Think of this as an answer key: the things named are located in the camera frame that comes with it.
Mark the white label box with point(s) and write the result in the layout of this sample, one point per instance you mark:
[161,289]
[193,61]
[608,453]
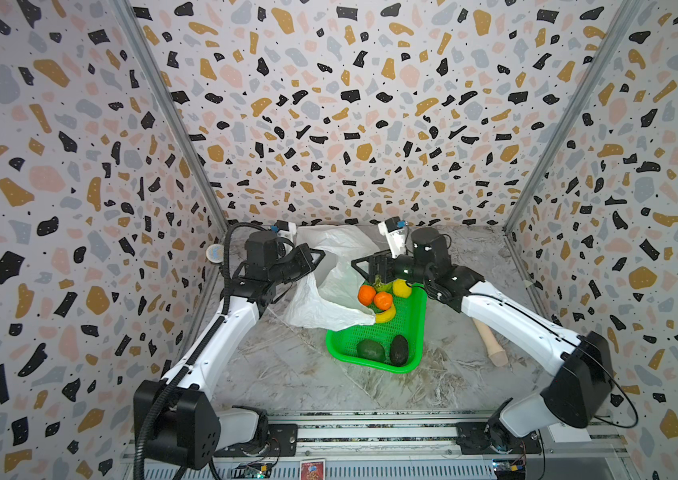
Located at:
[565,434]

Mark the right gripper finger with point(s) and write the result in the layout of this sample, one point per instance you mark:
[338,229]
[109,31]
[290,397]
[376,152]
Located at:
[372,260]
[369,273]

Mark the round white desk lamp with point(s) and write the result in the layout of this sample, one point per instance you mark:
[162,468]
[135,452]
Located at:
[215,253]

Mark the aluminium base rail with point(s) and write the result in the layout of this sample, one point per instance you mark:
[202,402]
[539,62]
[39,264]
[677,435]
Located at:
[420,445]

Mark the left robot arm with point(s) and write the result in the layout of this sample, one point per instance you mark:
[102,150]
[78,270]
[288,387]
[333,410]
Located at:
[174,419]

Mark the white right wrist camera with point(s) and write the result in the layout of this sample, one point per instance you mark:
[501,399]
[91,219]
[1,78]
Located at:
[395,231]

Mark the red card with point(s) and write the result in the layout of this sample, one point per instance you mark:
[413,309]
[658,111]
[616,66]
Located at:
[314,469]

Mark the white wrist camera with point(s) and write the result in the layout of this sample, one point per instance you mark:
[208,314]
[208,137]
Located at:
[395,231]
[285,229]

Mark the green plastic basket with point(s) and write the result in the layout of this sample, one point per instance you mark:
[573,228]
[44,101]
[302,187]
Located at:
[409,322]

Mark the bumpy green custard apple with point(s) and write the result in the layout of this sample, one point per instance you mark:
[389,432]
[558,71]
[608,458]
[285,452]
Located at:
[381,286]

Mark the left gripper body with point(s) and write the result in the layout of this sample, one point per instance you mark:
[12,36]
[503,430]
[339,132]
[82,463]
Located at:
[285,267]

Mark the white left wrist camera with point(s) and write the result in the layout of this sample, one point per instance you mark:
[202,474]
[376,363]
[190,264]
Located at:
[285,229]

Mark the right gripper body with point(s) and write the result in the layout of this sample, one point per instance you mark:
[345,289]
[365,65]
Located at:
[380,264]

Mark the dark brown avocado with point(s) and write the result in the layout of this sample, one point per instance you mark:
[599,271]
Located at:
[399,351]

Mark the yellow banana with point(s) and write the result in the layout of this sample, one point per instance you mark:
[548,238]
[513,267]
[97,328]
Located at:
[386,316]

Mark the orange tangerine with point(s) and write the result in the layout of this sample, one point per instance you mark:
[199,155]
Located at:
[366,295]
[383,301]

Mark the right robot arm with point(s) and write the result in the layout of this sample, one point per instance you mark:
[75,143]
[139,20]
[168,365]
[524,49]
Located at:
[580,365]

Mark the yellow lemon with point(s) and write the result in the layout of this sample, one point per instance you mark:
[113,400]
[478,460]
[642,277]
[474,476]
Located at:
[401,289]

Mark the white plastic bag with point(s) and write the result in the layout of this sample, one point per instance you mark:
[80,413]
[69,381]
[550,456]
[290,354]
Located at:
[328,297]

